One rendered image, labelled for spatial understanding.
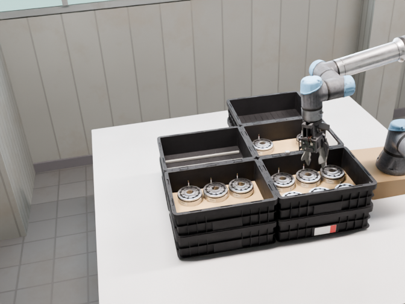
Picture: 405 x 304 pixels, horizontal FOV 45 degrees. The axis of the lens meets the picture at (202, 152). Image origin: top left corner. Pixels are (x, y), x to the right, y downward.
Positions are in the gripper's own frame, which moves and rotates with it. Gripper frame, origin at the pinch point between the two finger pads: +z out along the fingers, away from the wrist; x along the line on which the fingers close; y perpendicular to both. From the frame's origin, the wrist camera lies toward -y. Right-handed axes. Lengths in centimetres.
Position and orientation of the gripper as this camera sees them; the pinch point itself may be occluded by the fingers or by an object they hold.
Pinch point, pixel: (316, 163)
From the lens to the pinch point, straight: 194.6
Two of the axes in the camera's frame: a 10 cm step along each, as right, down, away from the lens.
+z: 1.3, 8.8, 4.6
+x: 8.1, 1.7, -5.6
